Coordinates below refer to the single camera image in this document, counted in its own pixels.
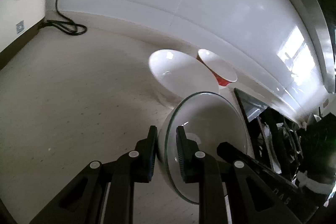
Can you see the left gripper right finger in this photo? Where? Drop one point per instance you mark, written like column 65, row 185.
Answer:
column 199, row 167

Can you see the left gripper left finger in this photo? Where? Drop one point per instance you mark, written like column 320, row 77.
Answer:
column 104, row 193

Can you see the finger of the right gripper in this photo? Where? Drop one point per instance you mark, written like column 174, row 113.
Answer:
column 250, row 200

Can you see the white rimmed bowl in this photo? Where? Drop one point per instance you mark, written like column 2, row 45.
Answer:
column 208, row 119

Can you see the white floral bowl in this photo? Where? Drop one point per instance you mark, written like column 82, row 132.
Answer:
column 176, row 75

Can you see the red banded bowl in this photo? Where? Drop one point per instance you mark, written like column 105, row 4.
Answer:
column 223, row 72

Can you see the white rice cooker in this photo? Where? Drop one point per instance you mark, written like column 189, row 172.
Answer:
column 20, row 21

